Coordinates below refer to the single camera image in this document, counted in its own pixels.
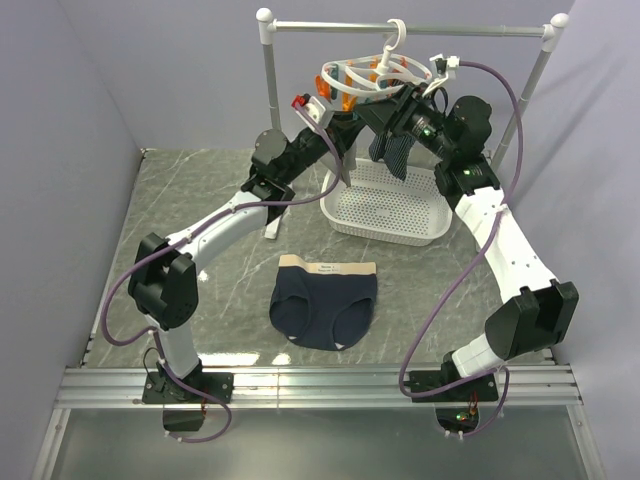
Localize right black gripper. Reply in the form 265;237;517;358
352;83;455;162

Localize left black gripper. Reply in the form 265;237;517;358
281;112;366;185

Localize white round clip hanger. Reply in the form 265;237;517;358
315;19;434;112

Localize navy blue underwear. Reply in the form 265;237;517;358
269;254;378;352

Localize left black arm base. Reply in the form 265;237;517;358
141;369;234;433

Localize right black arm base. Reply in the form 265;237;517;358
403;365;506;438

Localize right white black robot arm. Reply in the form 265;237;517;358
355;85;579;400

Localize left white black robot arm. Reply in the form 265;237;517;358
128;113;364;402

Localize striped hanging underwear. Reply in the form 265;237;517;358
368;134;416;181

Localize white perforated laundry basket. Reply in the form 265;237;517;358
320;158;452;247

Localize white metal clothes rack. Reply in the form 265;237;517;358
256;8;568;224

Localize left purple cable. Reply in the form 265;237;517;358
100;102;354;444

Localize purple cable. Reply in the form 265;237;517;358
100;102;354;444
398;59;525;438

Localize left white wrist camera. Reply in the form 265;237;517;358
291;94;334;130

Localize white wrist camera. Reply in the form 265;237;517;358
423;54;460;98
291;94;334;130

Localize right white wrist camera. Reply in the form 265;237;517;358
423;54;460;98

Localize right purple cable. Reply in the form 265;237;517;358
398;59;525;438

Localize aluminium mounting rail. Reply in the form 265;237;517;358
54;365;582;410

